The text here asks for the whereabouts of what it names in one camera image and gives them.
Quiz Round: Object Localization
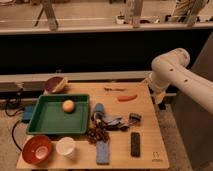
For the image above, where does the black binder clip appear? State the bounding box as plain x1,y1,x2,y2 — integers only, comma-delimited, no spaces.
129,113,142,125

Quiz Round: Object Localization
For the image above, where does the blue grey cloth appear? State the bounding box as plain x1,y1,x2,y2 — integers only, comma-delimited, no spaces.
103,116,129,131

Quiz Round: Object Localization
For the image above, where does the white cup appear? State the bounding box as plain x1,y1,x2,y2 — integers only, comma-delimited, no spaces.
56,137,76,158

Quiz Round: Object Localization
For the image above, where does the green plastic tray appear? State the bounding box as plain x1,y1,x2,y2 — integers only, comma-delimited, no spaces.
27,94,90,135

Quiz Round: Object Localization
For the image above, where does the blue power box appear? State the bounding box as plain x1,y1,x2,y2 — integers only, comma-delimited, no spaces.
22,105,34,123

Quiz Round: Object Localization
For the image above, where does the small knife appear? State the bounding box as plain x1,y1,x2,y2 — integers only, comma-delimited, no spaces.
104,87,126,91

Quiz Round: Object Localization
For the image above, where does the blue sponge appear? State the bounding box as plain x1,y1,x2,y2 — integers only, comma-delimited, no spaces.
96,141,109,165

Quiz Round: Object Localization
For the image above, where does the red bowl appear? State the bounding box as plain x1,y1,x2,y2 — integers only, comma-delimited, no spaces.
22,135,53,165

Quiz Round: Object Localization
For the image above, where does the black remote control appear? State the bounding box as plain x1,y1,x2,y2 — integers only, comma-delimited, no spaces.
131,132,140,157

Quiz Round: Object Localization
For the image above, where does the black cable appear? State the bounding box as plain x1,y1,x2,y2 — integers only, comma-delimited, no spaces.
4,87,24,118

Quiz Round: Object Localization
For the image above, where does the yellow round fruit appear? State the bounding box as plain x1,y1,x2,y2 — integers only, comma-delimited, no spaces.
62,100,75,113

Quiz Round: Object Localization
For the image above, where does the metal cup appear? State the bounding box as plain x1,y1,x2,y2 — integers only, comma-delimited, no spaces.
91,103,105,121

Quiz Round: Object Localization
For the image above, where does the maroon bowl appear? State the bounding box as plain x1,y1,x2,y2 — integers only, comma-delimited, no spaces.
44,76,68,93

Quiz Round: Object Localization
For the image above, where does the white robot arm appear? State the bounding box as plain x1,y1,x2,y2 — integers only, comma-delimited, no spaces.
147,48,213,114

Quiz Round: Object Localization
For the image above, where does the dark grape bunch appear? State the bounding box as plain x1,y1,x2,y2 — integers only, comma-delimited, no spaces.
86,127,109,144

